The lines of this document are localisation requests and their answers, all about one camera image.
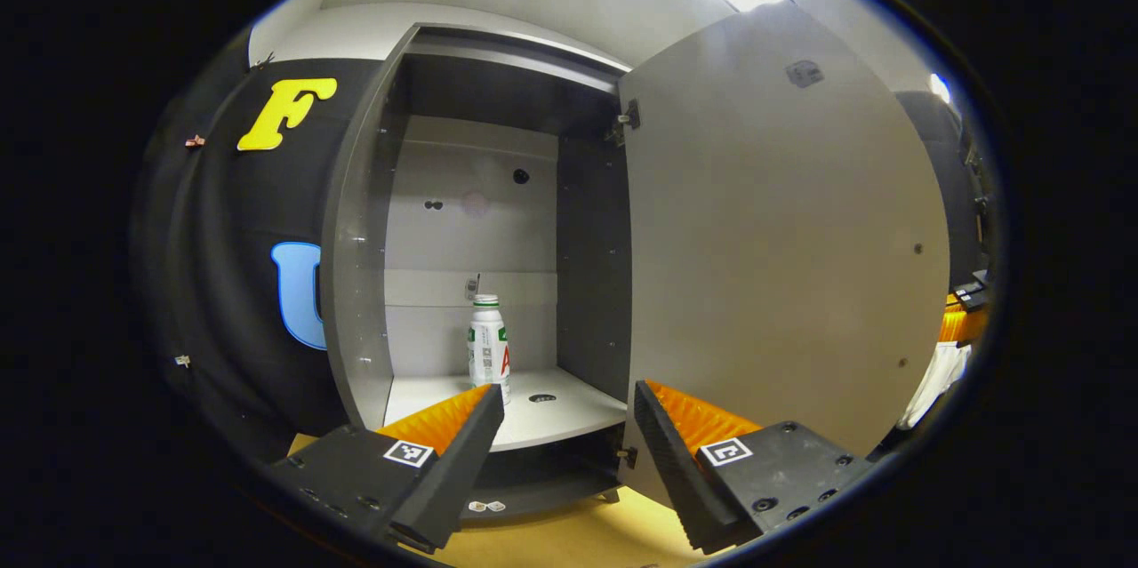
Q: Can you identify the black stand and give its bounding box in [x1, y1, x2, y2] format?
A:
[960, 119, 990, 244]

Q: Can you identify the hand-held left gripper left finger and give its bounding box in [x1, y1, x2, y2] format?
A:
[267, 384, 506, 554]

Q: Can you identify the beige cabinet door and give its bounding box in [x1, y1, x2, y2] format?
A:
[616, 1, 952, 511]

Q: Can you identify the white bottle green label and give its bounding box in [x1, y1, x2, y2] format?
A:
[467, 293, 513, 408]

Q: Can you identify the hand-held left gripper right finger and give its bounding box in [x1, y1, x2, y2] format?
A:
[633, 380, 877, 556]

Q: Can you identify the grey cabinet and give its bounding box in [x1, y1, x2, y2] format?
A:
[320, 24, 634, 523]

